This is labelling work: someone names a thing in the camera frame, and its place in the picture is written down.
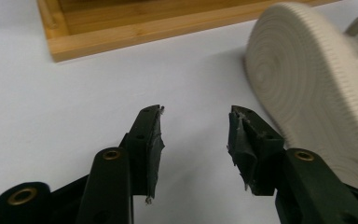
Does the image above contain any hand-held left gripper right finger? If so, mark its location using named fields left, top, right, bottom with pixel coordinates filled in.
left=227, top=105, right=286, bottom=197

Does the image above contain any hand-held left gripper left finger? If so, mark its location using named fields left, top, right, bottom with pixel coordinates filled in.
left=119, top=105, right=166, bottom=204

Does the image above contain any pair of grey sneakers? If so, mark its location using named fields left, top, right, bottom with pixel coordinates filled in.
left=243, top=1, right=358, bottom=197

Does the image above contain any wooden shoe rack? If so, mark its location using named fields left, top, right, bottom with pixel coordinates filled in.
left=36, top=0, right=343, bottom=63

